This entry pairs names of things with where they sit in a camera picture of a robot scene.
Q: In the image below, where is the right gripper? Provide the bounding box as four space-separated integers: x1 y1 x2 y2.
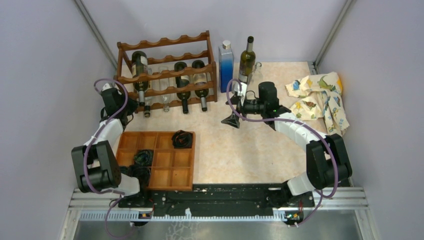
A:
221 94 266 129

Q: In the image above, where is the clear liquor bottle black cap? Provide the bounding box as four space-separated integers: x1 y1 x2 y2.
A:
143 81 153 118

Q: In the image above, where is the clear square glass bottle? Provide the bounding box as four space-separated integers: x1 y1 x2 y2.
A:
158 66 170 113

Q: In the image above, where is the dark bottle brown label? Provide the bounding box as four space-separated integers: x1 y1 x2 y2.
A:
131 50 149 106

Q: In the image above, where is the green wine bottle dark label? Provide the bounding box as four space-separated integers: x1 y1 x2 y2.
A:
191 60 209 112

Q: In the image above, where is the green wine bottle white label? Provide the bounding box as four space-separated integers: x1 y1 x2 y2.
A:
174 61 191 114

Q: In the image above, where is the tall green wine bottle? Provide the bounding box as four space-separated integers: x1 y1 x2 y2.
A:
238 36 256 84

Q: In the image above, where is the clear tall glass bottle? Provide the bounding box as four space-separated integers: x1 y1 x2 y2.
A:
248 62 263 84

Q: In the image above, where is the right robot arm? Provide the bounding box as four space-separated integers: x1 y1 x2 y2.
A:
222 79 353 206

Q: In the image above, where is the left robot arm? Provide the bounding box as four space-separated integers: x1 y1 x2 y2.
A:
71 88 150 207

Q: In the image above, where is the blue square glass bottle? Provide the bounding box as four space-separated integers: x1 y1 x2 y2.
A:
218 40 234 93

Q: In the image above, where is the wooden wine rack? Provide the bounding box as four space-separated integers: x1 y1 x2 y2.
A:
114 30 218 107

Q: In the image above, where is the wooden compartment tray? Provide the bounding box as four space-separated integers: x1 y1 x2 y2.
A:
116 131 196 191

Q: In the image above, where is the dinosaur print cloth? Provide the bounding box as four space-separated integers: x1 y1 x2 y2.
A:
285 71 350 136

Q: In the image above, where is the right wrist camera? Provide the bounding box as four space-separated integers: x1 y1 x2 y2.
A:
232 82 248 104

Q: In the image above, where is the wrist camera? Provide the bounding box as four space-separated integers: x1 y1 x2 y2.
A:
100 82 115 94
232 82 248 104

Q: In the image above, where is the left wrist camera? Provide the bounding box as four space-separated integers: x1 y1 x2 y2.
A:
100 82 115 94

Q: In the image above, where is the black cable coil tray middle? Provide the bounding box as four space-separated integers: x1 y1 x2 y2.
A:
133 149 154 167

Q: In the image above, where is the black cable coil in tray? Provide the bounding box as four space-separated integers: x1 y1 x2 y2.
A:
171 129 194 149

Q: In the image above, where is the black cable coil tray corner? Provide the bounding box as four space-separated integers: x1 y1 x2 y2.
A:
127 164 151 187

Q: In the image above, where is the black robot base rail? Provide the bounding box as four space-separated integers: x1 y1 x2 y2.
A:
118 183 315 217

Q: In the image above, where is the aluminium corner frame post right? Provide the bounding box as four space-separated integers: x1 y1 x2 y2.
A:
313 0 356 71

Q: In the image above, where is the aluminium corner frame post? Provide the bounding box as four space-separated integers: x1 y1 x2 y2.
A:
72 0 118 70
313 0 356 71

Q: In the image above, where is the aluminium corner frame post left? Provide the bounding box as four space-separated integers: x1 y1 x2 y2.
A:
72 0 118 70

